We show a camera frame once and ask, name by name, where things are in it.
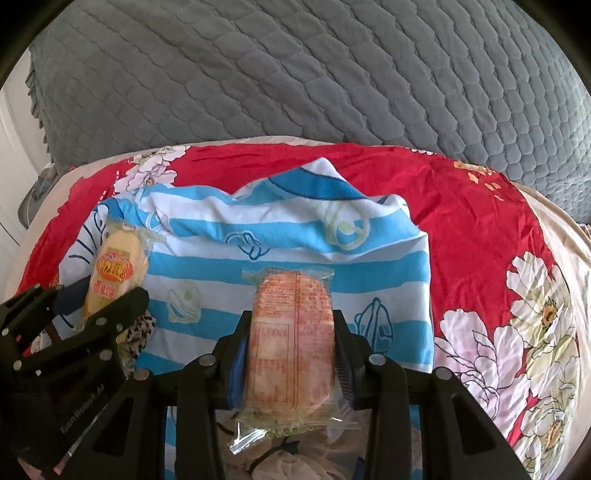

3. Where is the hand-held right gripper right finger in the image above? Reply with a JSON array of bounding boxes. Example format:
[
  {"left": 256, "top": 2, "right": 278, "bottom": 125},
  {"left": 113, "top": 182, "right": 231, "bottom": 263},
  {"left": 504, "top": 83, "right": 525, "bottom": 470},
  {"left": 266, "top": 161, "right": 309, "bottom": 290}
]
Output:
[{"left": 332, "top": 309, "right": 532, "bottom": 480}]

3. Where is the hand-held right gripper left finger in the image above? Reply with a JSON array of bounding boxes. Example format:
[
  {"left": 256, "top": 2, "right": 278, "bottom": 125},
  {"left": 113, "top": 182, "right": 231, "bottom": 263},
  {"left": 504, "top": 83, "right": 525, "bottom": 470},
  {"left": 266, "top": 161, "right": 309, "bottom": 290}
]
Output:
[{"left": 55, "top": 310, "right": 252, "bottom": 480}]

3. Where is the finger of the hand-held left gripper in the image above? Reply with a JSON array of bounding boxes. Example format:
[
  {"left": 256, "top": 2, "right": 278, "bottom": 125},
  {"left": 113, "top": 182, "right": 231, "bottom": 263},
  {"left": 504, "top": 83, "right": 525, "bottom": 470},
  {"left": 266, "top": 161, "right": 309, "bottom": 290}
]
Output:
[
  {"left": 14, "top": 287, "right": 151, "bottom": 372},
  {"left": 0, "top": 276, "right": 90, "bottom": 358}
]

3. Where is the leopard print scrunchie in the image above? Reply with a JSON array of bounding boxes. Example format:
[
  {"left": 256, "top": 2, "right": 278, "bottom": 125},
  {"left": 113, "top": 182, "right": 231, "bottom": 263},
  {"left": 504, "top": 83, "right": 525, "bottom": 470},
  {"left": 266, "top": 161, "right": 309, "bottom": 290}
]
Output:
[{"left": 119, "top": 311, "right": 158, "bottom": 370}]

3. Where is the yellow snack packet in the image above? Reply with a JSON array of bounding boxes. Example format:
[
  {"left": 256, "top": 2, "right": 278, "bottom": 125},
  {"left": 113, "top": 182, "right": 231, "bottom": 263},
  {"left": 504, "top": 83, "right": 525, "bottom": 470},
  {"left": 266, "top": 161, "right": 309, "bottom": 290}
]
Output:
[{"left": 81, "top": 219, "right": 155, "bottom": 344}]

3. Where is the orange print snack packet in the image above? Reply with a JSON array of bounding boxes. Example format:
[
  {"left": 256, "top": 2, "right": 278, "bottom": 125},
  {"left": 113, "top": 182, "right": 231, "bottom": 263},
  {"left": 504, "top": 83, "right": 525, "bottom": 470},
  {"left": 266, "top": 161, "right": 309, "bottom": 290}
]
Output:
[{"left": 229, "top": 266, "right": 363, "bottom": 455}]

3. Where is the beige mesh scrunchie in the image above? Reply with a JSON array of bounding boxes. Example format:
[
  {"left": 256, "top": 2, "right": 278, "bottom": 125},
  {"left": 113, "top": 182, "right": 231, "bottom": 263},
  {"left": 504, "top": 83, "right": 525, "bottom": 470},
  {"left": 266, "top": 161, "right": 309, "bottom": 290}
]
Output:
[{"left": 217, "top": 406, "right": 370, "bottom": 480}]

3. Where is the grey bedside table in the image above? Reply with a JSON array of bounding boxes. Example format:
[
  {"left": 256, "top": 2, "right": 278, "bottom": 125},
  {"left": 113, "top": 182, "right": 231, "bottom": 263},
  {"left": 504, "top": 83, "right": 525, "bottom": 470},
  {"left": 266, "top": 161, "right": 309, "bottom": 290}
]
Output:
[{"left": 16, "top": 166, "right": 58, "bottom": 227}]

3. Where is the blue striped cartoon cloth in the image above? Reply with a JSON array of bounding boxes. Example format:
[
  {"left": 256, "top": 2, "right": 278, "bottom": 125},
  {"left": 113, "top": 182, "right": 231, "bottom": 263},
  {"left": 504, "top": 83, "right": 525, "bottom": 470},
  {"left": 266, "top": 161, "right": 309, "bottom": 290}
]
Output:
[{"left": 60, "top": 158, "right": 433, "bottom": 480}]

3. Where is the white wardrobe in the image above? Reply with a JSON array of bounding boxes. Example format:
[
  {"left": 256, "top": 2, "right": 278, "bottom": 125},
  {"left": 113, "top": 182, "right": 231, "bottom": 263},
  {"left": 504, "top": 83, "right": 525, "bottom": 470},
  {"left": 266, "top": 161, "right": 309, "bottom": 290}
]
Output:
[{"left": 0, "top": 88, "right": 47, "bottom": 259}]

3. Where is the grey quilted headboard cover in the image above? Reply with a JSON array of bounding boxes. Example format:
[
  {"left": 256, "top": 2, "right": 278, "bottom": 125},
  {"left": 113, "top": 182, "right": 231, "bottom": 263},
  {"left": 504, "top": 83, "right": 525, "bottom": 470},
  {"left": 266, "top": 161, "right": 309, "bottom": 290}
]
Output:
[{"left": 25, "top": 0, "right": 591, "bottom": 222}]

